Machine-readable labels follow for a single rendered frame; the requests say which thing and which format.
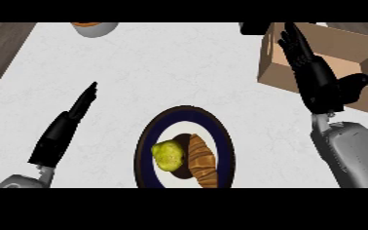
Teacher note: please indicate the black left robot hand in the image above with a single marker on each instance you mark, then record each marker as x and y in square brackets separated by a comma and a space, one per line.
[61, 132]

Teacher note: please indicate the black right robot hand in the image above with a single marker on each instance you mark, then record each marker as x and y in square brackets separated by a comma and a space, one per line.
[318, 78]

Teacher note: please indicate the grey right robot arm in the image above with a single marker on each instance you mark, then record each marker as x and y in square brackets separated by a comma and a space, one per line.
[344, 152]

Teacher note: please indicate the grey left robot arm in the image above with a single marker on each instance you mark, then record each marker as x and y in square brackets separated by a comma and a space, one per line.
[32, 178]

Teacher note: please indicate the open cardboard box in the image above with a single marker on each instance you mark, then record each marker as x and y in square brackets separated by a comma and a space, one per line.
[345, 48]

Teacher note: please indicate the blue rimmed white plate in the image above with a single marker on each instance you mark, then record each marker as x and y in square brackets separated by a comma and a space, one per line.
[222, 143]

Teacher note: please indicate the brown croissant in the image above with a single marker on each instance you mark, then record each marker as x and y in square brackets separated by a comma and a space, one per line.
[202, 162]

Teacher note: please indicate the black object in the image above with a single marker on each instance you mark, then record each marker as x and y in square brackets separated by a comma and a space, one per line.
[253, 28]

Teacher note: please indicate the yellow-green lumpy food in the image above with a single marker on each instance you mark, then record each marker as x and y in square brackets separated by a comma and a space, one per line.
[169, 155]

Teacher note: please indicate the white bowl with orange content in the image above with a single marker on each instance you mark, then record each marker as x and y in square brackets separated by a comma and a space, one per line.
[95, 29]

